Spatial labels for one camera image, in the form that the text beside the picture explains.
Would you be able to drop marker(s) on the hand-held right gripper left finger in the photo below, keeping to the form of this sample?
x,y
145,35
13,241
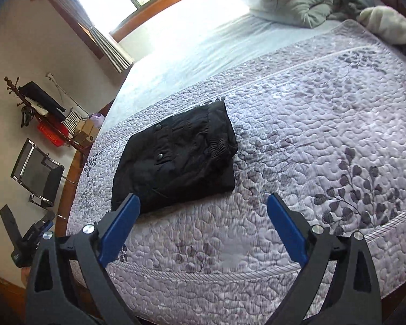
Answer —
x,y
120,230

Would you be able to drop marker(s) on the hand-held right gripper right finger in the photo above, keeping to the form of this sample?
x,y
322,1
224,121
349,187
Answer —
x,y
287,230

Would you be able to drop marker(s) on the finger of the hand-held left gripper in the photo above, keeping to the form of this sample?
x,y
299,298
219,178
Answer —
x,y
49,221
9,221

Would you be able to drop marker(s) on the black pants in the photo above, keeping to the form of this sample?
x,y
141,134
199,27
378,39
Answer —
x,y
176,162

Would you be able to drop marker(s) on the red plastic basket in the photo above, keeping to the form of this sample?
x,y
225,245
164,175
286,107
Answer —
x,y
52,135

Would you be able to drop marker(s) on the cardboard box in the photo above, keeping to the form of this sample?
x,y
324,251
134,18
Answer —
x,y
86,132

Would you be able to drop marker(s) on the lilac quilted bedspread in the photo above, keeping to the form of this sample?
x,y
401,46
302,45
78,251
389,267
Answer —
x,y
291,125

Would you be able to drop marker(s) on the black-white striped cloth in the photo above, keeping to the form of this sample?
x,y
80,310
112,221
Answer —
x,y
72,118

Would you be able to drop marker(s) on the pale purple plastic item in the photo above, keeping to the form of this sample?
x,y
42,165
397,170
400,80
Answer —
x,y
97,120

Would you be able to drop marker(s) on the black hanging garment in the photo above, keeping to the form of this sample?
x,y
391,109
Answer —
x,y
40,98

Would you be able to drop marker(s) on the wooden coat rack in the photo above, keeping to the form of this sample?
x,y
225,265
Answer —
x,y
13,91

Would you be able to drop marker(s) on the white metal stick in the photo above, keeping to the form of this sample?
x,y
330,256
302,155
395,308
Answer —
x,y
64,91

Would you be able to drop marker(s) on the light blue bed sheet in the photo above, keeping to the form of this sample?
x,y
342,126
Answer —
x,y
189,57

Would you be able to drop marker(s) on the grey striped curtain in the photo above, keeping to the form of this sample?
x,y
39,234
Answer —
x,y
105,44

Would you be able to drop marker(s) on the grey-green duvet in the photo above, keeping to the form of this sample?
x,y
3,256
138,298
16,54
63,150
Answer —
x,y
304,3

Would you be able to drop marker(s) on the white plush pillow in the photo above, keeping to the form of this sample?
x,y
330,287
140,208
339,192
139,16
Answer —
x,y
389,23

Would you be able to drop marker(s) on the dark grey cloth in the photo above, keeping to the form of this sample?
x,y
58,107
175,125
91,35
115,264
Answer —
x,y
353,1

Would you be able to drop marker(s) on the black chrome-frame chair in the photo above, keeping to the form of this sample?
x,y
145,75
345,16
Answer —
x,y
37,172

